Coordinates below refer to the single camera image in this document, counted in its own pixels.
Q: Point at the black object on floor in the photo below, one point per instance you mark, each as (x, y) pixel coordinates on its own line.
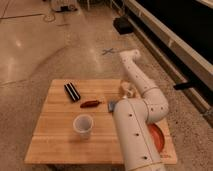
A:
(122, 25)

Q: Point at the clear plastic cup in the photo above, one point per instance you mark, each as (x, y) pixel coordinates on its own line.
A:
(83, 125)

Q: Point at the blue sponge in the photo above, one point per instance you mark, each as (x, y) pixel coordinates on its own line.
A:
(111, 106)

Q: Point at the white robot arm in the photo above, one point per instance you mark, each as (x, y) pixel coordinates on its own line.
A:
(132, 116)

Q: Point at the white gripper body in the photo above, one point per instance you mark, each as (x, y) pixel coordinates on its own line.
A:
(121, 89)

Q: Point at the wooden table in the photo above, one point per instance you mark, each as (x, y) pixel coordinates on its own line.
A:
(54, 140)

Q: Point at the red chili pepper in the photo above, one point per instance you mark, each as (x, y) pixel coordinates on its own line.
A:
(89, 104)

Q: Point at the black rectangular box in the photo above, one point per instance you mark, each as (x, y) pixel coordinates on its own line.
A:
(73, 93)

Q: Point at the equipment on floor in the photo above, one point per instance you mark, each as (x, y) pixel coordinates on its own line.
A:
(63, 5)

